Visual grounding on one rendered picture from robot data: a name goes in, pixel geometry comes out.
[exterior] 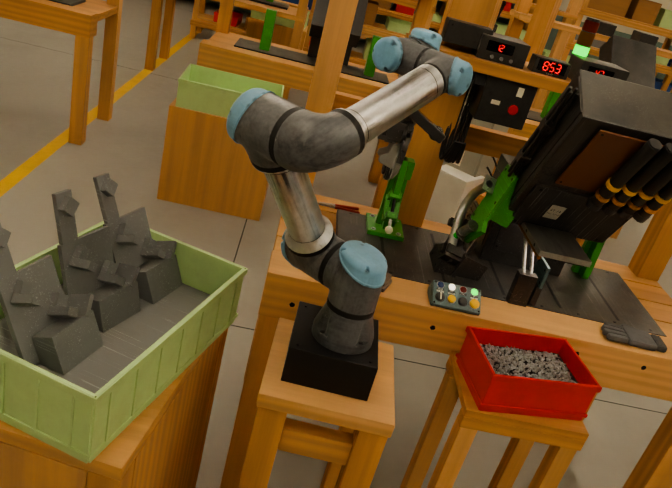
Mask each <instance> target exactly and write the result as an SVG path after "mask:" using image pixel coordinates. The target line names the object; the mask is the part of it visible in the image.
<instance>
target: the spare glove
mask: <svg viewBox="0 0 672 488"><path fill-rule="evenodd" d="M601 330H602V334H603V335H605V336H606V338H607V339H608V340H610V341H615V342H620V343H624V344H626V343H627V344H629V345H630V346H634V347H638V348H642V349H646V350H650V351H656V350H657V351H659V352H663V353H665V352H666V351H667V346H666V345H665V343H664V342H663V340H662V339H661V337H660V336H658V335H654V334H651V335H650V334H649V333H648V332H646V331H642V330H638V329H636V328H633V327H631V326H629V325H627V324H624V323H622V324H621V325H617V324H613V323H610V322H604V324H603V325H602V327H601Z"/></svg>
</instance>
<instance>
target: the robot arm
mask: <svg viewBox="0 0 672 488"><path fill-rule="evenodd" d="M441 42H442V37H441V35H440V34H438V33H436V32H434V31H431V30H428V29H424V28H418V27H416V28H414V29H413V30H412V31H411V34H410V35H409V38H402V37H396V36H390V37H384V38H381V39H380V40H378V41H377V42H376V44H375V45H374V48H373V51H372V60H373V63H374V65H375V66H376V68H377V69H379V70H380V71H383V72H387V73H393V72H394V73H398V74H399V76H398V79H396V80H395V81H393V82H391V83H390V84H388V85H386V86H384V87H383V88H381V89H379V90H378V91H376V92H374V93H372V94H371V95H369V96H367V97H365V98H364V99H362V100H360V101H359V102H357V103H355V104H353V105H352V106H350V107H348V108H347V109H343V108H336V109H334V110H332V111H330V112H329V113H315V112H312V111H310V110H307V109H305V108H303V107H301V106H299V105H297V104H295V103H293V102H291V101H289V100H286V99H284V98H282V97H280V96H278V95H276V94H275V93H274V92H272V91H267V90H265V89H262V88H252V89H249V90H247V91H245V92H244V93H243V94H241V95H240V96H239V97H238V98H237V99H236V101H235V102H234V103H233V105H232V107H231V109H230V112H229V114H228V117H227V122H226V128H227V132H228V135H229V136H230V138H231V139H233V140H234V142H235V143H237V144H241V145H242V146H243V147H244V148H245V150H246V152H247V154H248V156H249V159H250V161H251V163H252V165H253V166H254V168H255V169H257V170H258V171H260V172H263V173H264V174H265V177H266V179H267V182H268V184H269V186H270V189H271V191H272V194H273V196H274V198H275V201H276V203H277V206H278V208H279V210H280V213H281V215H282V218H283V220H284V222H285V225H286V227H287V228H286V230H285V232H284V234H283V236H282V240H283V241H282V242H281V252H282V255H283V257H284V258H285V259H286V260H287V261H288V262H289V263H290V264H291V265H292V266H293V267H295V268H297V269H300V270H301V271H303V272H304V273H306V274H307V275H309V276H310V277H312V278H313V279H315V280H316V281H318V282H319V283H321V284H322V285H324V286H325V287H327V288H328V289H329V294H328V298H327V301H326V303H325V304H324V306H323V307H322V309H321V310H320V311H319V313H318V314H317V315H316V317H315V319H314V321H313V325H312V334H313V336H314V338H315V339H316V340H317V342H319V343H320V344H321V345H322V346H324V347H325V348H327V349H329V350H331V351H334V352H337V353H341V354H347V355H357V354H362V353H364V352H366V351H368V350H369V349H370V348H371V346H372V343H373V340H374V321H373V315H374V312H375V309H376V305H377V302H378V299H379V296H380V293H381V289H382V286H383V284H384V283H385V279H386V272H387V267H388V266H387V261H386V258H385V257H384V255H383V254H382V253H381V252H380V251H379V250H378V249H377V248H375V247H374V246H372V245H370V244H368V243H362V241H358V240H350V241H344V240H342V239H341V238H339V237H338V236H336V234H335V232H334V229H333V226H332V223H331V222H330V220H329V219H328V218H327V217H325V216H323V215H322V214H321V211H320V208H319V205H318V202H317V199H316V196H315V193H314V190H313V187H312V184H311V181H310V178H309V175H308V173H311V172H318V171H323V170H327V169H330V168H333V167H336V166H339V165H341V164H344V163H346V162H348V161H350V160H351V159H353V158H355V157H356V156H358V155H359V154H361V153H362V152H363V151H364V149H365V146H366V143H368V142H369V141H371V140H372V139H374V138H375V137H377V136H378V137H377V139H381V140H384V141H385V142H389V144H388V146H387V147H382V148H379V149H378V151H377V153H378V155H379V158H378V160H379V162H380V163H381V164H383V165H385V166H387V167H389V168H390V171H389V175H391V176H390V179H393V178H394V177H395V176H396V175H397V174H398V172H399V170H400V168H401V165H402V163H403V161H404V158H405V155H406V152H407V149H408V145H409V143H410V141H411V138H412V135H413V131H414V126H415V125H416V124H418V125H419V126H420V127H421V128H422V129H423V130H424V131H425V132H426V133H428V135H429V137H430V139H432V140H434V141H436V142H437V143H441V142H442V141H443V140H444V139H445V138H446V136H445V134H444V132H443V129H442V128H441V127H440V126H437V125H435V124H434V123H433V122H432V121H431V120H430V119H428V118H427V117H426V116H425V115H424V114H423V113H422V112H421V111H420V110H419V109H420V108H422V107H423V106H425V105H426V104H428V103H429V102H431V101H433V100H434V99H436V98H437V97H439V96H440V95H442V94H443V93H448V95H453V96H461V95H463V94H464V93H465V92H466V91H467V89H468V88H469V86H470V84H471V81H472V76H473V68H472V66H471V64H470V63H469V62H466V61H464V60H462V59H459V57H454V56H451V55H448V54H445V53H443V52H440V50H439V49H440V45H441ZM396 143H397V144H396Z"/></svg>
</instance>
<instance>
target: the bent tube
mask: <svg viewBox="0 0 672 488"><path fill-rule="evenodd" d="M496 181H497V179H495V178H493V177H491V176H490V175H488V174H486V175H485V178H484V181H483V183H481V184H480V185H478V186H476V187H475V188H473V189H472V190H471V191H470V192H469V193H468V194H467V195H466V197H465V198H464V199H463V201H462V203H461V204H460V206H459V208H458V210H457V213H456V216H455V219H454V223H453V226H452V230H451V233H450V236H449V240H448V243H451V244H453V245H455V246H457V242H458V239H459V238H458V239H456V238H455V237H454V236H453V234H454V233H455V232H456V229H457V228H459V227H461V226H462V224H463V221H464V217H465V215H466V212H467V210H468V209H469V207H470V205H471V204H472V202H473V201H474V200H475V199H476V198H477V197H478V196H479V195H481V194H482V193H484V192H487V193H489V194H491V195H492V194H493V191H494V188H495V185H496ZM448 243H447V245H448Z"/></svg>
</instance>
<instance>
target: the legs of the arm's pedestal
mask: <svg viewBox="0 0 672 488"><path fill-rule="evenodd" d="M286 416H287V413H283V412H279V411H275V410H271V409H267V408H262V407H257V411H256V415H255V419H254V423H253V427H252V431H251V435H250V439H249V443H248V448H247V452H246V456H245V460H244V464H243V468H242V472H241V476H240V480H239V484H238V488H267V486H268V482H269V478H270V475H271V471H272V467H273V464H274V460H275V456H276V453H277V449H278V450H281V451H285V452H289V453H294V454H298V455H302V456H306V457H311V458H315V459H319V460H323V461H327V462H328V463H327V466H326V469H325V473H324V476H323V479H322V482H321V485H320V488H370V485H371V482H372V480H373V477H374V474H375V471H376V469H377V466H378V463H379V461H380V458H381V455H382V452H383V450H384V447H385V444H386V442H387V439H388V437H383V436H379V435H375V434H371V433H367V432H363V431H358V430H354V429H350V428H346V427H342V426H339V429H338V430H336V429H332V428H327V427H323V426H319V425H315V424H311V423H306V422H302V421H298V420H294V419H290V418H286Z"/></svg>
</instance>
